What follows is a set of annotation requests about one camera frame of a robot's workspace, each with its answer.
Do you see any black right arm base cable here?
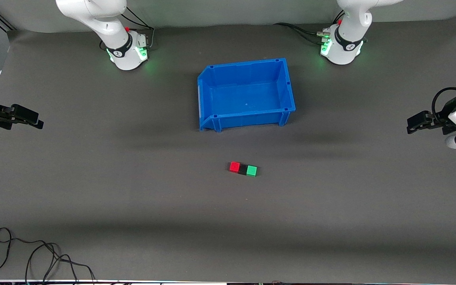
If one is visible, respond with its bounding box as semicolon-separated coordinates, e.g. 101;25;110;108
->
119;7;156;50

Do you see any black arm base cable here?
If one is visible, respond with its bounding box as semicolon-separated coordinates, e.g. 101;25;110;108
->
119;7;156;50
273;22;331;45

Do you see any blue plastic storage bin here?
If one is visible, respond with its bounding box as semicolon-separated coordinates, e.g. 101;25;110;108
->
197;58;296;132

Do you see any thin black loose cable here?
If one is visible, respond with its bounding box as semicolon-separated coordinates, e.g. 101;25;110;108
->
25;242;96;285
0;227;60;281

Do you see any dark grey table mat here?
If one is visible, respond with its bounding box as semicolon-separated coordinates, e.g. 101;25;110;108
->
0;15;456;283

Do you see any black left arm base cable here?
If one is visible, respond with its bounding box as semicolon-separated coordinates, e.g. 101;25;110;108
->
273;22;331;45

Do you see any black metal bar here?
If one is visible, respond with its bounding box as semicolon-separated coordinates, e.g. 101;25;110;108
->
0;6;16;33

